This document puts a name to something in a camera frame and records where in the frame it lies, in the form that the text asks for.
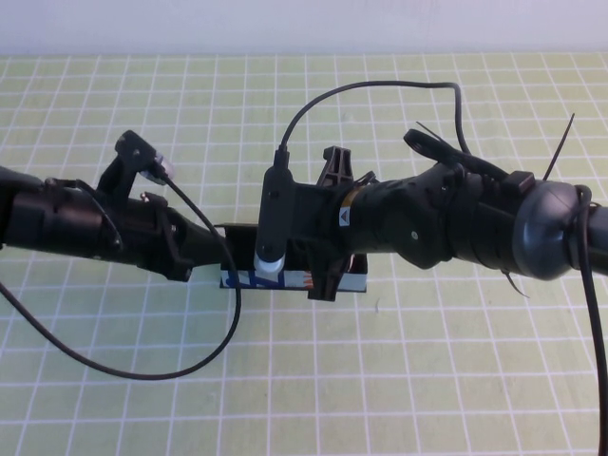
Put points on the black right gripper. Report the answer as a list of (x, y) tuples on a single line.
[(328, 218)]

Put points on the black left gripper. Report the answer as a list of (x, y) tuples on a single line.
[(138, 228)]

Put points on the black glasses case printed side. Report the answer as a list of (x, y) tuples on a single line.
[(247, 280)]

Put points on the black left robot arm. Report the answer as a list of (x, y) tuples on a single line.
[(47, 218)]

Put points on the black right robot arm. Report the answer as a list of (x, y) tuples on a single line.
[(541, 228)]

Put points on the green white-grid tablecloth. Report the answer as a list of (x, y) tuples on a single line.
[(380, 380)]

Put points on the short black zip tie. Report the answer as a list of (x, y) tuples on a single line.
[(513, 284)]

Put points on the long black zip tie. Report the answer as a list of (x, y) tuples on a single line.
[(559, 147)]

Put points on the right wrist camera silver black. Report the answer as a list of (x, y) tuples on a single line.
[(275, 214)]

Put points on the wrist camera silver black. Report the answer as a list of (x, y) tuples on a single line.
[(138, 154), (275, 214)]

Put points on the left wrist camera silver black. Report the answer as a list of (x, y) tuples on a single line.
[(138, 154)]

